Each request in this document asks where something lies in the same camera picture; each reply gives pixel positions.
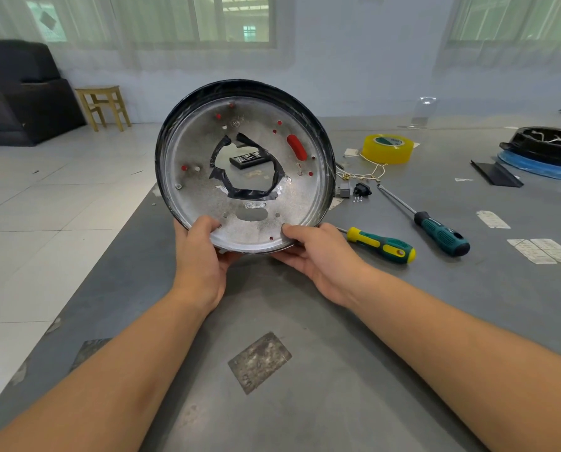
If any wide sheer curtain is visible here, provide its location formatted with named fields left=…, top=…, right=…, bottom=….
left=0, top=0, right=295, bottom=71

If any person's left hand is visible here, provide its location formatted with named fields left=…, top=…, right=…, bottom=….
left=172, top=215, right=243, bottom=316

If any narrow window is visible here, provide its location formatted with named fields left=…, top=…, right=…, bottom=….
left=447, top=0, right=561, bottom=45

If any black round housing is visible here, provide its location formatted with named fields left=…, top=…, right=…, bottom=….
left=499, top=126, right=561, bottom=169

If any clear acrylic stand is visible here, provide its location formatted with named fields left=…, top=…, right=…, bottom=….
left=398, top=96, right=437, bottom=130

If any wide window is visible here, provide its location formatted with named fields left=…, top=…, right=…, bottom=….
left=25, top=0, right=277, bottom=48

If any yellow tape roll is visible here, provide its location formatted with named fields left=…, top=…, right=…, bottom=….
left=361, top=134, right=415, bottom=166

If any white yellow wires bundle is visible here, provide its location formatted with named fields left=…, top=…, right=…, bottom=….
left=335, top=153, right=388, bottom=182

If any white label sticker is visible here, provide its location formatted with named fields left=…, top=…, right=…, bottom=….
left=530, top=238, right=561, bottom=265
left=506, top=239, right=558, bottom=265
left=476, top=210, right=511, bottom=230

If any person's right forearm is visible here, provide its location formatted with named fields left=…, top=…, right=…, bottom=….
left=351, top=267, right=561, bottom=452

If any green yellow handle screwdriver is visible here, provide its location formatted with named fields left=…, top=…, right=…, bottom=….
left=336, top=225, right=417, bottom=265

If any red plastic ring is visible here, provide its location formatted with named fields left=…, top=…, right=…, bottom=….
left=181, top=112, right=315, bottom=242

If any blue plastic ring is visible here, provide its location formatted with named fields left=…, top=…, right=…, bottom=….
left=496, top=150, right=561, bottom=183

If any black metal round plate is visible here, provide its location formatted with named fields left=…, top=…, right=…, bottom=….
left=154, top=79, right=336, bottom=255

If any person's left forearm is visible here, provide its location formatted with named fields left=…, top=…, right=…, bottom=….
left=0, top=286, right=224, bottom=452

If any person's right hand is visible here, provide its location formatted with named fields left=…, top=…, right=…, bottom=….
left=270, top=223, right=375, bottom=311

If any black armchair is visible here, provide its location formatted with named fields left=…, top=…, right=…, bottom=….
left=0, top=40, right=87, bottom=148

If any black flat plate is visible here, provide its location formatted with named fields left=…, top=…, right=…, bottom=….
left=470, top=159, right=525, bottom=188

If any wooden stool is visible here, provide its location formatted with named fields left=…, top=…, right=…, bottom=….
left=74, top=85, right=132, bottom=133

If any dark green black screwdriver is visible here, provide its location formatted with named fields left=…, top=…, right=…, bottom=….
left=376, top=183, right=471, bottom=257

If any narrow sheer curtain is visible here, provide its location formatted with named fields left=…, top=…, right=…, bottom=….
left=433, top=0, right=561, bottom=73

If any black bit set case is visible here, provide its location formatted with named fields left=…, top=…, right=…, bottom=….
left=229, top=150, right=272, bottom=171

